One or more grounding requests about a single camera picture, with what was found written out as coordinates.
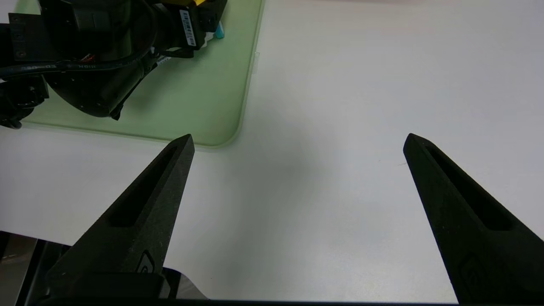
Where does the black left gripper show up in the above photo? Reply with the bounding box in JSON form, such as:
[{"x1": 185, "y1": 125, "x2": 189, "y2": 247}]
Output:
[{"x1": 157, "y1": 0, "x2": 228, "y2": 58}]

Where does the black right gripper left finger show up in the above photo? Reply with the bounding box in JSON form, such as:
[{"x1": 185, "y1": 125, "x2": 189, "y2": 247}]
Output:
[{"x1": 46, "y1": 134, "x2": 196, "y2": 296}]

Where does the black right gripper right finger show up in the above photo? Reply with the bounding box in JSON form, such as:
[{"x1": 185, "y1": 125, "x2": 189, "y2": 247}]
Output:
[{"x1": 402, "y1": 133, "x2": 544, "y2": 306}]

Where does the yellow duck toy car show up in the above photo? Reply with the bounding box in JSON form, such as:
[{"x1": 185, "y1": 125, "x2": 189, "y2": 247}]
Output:
[{"x1": 164, "y1": 0, "x2": 225, "y2": 48}]

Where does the light green plastic tray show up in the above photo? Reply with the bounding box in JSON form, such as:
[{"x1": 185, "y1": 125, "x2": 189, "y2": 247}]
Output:
[{"x1": 15, "y1": 0, "x2": 266, "y2": 149}]

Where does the black left camera cable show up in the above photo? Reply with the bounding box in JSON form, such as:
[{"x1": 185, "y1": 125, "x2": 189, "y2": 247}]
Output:
[{"x1": 0, "y1": 42, "x2": 160, "y2": 81}]

